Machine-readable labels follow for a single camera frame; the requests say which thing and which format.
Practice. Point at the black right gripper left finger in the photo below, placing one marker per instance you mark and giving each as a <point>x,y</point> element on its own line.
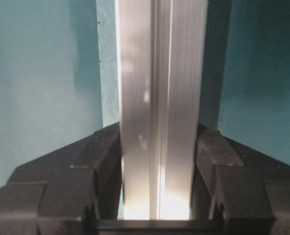
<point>66,191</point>

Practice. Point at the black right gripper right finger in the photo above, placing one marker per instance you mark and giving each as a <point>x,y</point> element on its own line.
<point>248,192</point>

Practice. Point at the silver aluminium extrusion rail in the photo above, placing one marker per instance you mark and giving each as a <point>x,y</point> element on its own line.
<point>160,47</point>

